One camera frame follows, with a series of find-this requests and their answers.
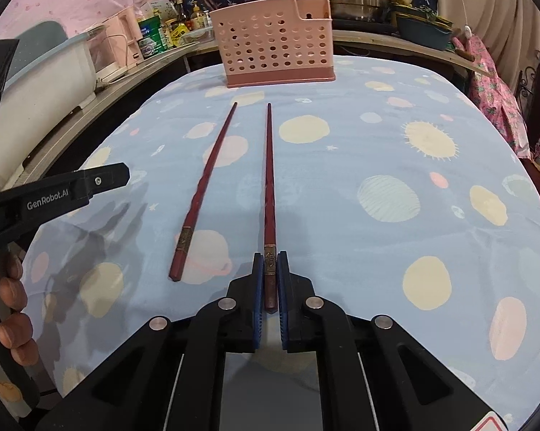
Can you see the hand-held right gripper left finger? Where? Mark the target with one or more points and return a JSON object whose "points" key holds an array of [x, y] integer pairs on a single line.
{"points": [[257, 305]]}

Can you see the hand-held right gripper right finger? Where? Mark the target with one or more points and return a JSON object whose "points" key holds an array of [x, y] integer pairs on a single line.
{"points": [[284, 305]]}

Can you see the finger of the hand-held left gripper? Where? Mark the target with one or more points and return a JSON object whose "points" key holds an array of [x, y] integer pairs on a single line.
{"points": [[49, 202]]}

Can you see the dark red chopstick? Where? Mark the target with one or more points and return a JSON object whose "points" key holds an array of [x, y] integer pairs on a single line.
{"points": [[269, 179], [207, 175]]}

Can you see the pink perforated utensil holder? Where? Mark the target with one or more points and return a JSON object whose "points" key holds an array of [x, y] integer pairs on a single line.
{"points": [[270, 45]]}

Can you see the person's left hand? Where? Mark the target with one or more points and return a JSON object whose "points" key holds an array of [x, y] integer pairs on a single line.
{"points": [[14, 301]]}

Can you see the grey-blue perforated board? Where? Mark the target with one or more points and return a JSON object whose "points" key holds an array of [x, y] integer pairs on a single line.
{"points": [[36, 49]]}

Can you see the white tub with blue rim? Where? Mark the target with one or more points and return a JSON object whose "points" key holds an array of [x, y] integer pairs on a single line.
{"points": [[49, 81]]}

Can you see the blue spotted blanket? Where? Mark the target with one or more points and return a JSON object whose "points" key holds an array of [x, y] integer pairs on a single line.
{"points": [[364, 233]]}

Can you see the pink electric kettle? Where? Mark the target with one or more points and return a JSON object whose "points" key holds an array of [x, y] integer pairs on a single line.
{"points": [[117, 40]]}

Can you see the white carton box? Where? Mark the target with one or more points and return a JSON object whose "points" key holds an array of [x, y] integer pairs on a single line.
{"points": [[160, 9]]}

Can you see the yellow packet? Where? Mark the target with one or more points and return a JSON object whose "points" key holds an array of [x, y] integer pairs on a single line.
{"points": [[176, 35]]}

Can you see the dark sauce bottle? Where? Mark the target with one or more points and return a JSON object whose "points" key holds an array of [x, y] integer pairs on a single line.
{"points": [[181, 9]]}

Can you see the yellow oil bottle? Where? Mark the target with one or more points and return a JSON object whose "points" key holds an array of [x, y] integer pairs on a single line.
{"points": [[199, 18]]}

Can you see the pink floral cloth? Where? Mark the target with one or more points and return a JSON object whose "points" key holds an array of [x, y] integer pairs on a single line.
{"points": [[494, 94]]}

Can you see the blue basin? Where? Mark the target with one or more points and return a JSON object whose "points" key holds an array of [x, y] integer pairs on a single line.
{"points": [[422, 31]]}

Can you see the black metal chair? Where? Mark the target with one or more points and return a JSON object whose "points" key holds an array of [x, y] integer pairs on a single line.
{"points": [[539, 107]]}

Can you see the beige hanging cloth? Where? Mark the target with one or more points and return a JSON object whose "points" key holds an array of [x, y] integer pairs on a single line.
{"points": [[490, 4]]}

